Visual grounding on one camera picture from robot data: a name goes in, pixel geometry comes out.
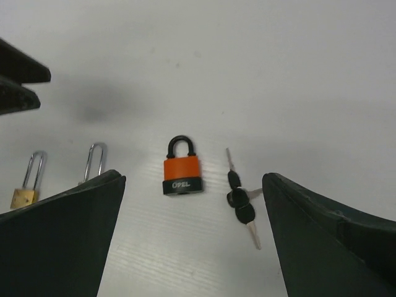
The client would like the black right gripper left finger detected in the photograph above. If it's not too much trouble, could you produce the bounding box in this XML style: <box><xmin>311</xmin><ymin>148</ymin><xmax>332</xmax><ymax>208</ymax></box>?
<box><xmin>1</xmin><ymin>170</ymin><xmax>126</xmax><ymax>296</ymax></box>

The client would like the orange black Opel padlock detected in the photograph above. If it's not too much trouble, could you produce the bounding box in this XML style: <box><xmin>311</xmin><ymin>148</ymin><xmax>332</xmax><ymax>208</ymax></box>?
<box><xmin>162</xmin><ymin>135</ymin><xmax>204</xmax><ymax>196</ymax></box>

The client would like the brass long-shackle padlock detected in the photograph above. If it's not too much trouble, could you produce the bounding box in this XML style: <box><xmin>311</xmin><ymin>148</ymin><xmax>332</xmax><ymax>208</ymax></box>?
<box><xmin>77</xmin><ymin>142</ymin><xmax>108</xmax><ymax>186</ymax></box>
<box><xmin>10</xmin><ymin>150</ymin><xmax>47</xmax><ymax>210</ymax></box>

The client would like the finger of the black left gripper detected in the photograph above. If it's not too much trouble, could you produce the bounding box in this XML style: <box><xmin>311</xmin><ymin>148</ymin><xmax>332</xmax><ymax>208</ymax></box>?
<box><xmin>0</xmin><ymin>76</ymin><xmax>41</xmax><ymax>115</ymax></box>
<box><xmin>1</xmin><ymin>39</ymin><xmax>51</xmax><ymax>84</ymax></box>

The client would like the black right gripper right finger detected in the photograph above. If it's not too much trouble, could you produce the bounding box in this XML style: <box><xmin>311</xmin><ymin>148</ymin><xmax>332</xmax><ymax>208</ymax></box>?
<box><xmin>262</xmin><ymin>173</ymin><xmax>395</xmax><ymax>296</ymax></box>

